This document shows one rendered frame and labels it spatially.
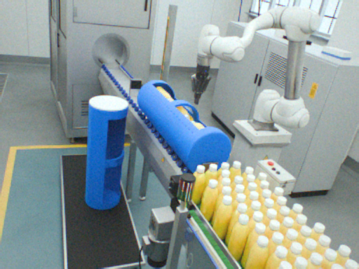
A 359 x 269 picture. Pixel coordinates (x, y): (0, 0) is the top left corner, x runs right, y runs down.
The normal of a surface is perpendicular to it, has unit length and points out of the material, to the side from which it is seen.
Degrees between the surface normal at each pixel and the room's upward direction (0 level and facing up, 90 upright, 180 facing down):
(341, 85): 90
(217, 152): 90
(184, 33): 90
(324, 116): 90
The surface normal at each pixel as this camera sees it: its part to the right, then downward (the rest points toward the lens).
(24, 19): 0.33, 0.45
